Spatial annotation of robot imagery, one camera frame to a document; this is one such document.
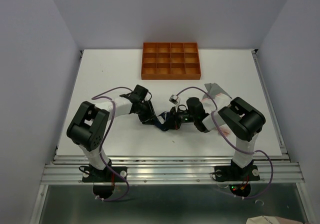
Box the aluminium rail frame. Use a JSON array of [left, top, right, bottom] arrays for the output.
[[31, 51, 313, 224]]

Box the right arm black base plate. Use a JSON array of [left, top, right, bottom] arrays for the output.
[[213, 165, 260, 182]]

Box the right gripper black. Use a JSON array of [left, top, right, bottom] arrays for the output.
[[161, 105, 197, 130]]

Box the white pink bag corner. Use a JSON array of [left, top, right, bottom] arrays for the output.
[[246, 215, 301, 224]]

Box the orange compartment tray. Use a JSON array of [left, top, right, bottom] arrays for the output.
[[141, 42, 202, 80]]

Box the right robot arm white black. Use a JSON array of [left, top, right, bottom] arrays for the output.
[[158, 94, 266, 179]]

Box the navy blue underwear white trim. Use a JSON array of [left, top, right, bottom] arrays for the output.
[[154, 111, 170, 132]]

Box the white pink grey underwear pile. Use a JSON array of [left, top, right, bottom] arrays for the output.
[[200, 83, 232, 136]]

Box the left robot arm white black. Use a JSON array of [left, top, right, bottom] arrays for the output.
[[66, 85, 158, 181]]

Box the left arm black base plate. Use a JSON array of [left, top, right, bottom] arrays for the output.
[[78, 165, 127, 183]]

